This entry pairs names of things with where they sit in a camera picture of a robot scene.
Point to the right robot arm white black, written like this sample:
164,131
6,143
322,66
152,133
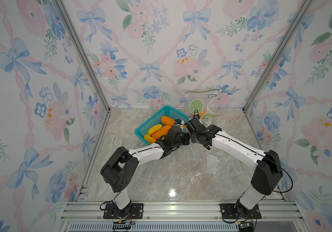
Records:
266,165

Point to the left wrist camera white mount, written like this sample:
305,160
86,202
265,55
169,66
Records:
179,122

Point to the orange mango top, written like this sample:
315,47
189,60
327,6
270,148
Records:
167,121

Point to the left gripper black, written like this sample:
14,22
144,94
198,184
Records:
186,137

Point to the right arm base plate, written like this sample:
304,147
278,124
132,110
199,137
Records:
234,211

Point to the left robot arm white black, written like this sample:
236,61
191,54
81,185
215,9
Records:
121,166

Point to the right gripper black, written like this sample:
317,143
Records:
192,138

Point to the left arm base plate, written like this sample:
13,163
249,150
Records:
132,211

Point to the aluminium front rail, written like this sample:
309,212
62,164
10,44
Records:
182,216

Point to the clear zip-top bag green print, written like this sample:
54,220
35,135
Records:
207,101

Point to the teal plastic mesh basket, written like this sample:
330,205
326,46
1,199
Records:
156,119

